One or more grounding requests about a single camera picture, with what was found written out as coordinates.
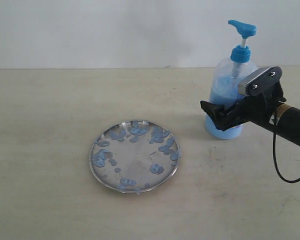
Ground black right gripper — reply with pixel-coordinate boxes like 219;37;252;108
200;81;286;132

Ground blue pump dispenser bottle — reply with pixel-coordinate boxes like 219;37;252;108
204;19;259;141

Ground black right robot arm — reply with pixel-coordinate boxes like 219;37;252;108
200;82;300;147

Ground round steel plate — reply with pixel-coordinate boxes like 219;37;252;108
88;119;181;194

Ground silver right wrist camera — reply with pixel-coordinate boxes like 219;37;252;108
238;66;282;97

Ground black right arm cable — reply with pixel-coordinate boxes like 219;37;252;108
271;98;300;183

